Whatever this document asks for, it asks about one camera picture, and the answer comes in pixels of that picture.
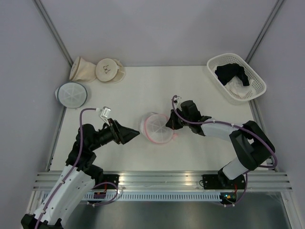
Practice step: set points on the white garment in basket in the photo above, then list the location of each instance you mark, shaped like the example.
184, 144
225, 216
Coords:
236, 87

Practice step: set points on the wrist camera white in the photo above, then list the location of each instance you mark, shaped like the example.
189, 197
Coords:
176, 99
104, 114

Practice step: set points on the black garment in basket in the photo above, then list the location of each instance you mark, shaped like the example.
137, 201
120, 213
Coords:
226, 73

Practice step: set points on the beige laundry bag bra logo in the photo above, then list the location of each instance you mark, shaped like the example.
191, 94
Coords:
110, 71

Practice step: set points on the beige laundry bag left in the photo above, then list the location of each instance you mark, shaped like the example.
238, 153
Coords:
82, 71

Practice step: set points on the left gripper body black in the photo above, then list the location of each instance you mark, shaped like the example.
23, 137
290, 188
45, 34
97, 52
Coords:
109, 133

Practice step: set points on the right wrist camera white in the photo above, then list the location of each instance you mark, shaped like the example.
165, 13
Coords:
176, 99

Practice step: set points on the white perforated plastic basket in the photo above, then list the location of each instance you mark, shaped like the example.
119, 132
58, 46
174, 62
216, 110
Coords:
228, 58

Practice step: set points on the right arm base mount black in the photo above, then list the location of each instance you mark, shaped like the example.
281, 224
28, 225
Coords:
214, 182

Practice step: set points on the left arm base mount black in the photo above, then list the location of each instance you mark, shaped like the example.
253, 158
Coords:
107, 182

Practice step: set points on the right aluminium frame post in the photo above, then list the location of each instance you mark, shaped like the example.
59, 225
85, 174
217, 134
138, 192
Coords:
266, 26

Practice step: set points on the aluminium mounting rail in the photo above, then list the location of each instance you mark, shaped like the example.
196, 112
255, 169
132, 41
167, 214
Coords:
258, 181

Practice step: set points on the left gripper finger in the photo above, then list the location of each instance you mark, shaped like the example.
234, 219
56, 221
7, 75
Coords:
127, 134
126, 139

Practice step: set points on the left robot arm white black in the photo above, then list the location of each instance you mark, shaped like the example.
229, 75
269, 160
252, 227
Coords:
78, 177

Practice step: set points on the left aluminium frame post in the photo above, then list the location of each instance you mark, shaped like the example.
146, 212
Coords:
51, 27

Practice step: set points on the aluminium frame post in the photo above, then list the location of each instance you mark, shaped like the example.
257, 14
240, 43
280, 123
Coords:
266, 26
51, 27

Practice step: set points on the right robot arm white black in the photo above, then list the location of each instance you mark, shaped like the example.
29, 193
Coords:
250, 143

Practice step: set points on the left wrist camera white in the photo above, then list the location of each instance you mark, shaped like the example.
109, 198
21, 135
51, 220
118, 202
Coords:
104, 114

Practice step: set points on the grey-trimmed mesh laundry bag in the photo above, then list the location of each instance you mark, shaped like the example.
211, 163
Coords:
73, 95

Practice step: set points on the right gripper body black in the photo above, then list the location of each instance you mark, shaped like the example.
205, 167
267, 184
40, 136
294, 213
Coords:
180, 113

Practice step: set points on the pink-trimmed mesh laundry bag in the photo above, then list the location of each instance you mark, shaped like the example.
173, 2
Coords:
153, 127

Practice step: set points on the white slotted cable duct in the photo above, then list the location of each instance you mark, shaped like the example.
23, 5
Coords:
169, 196

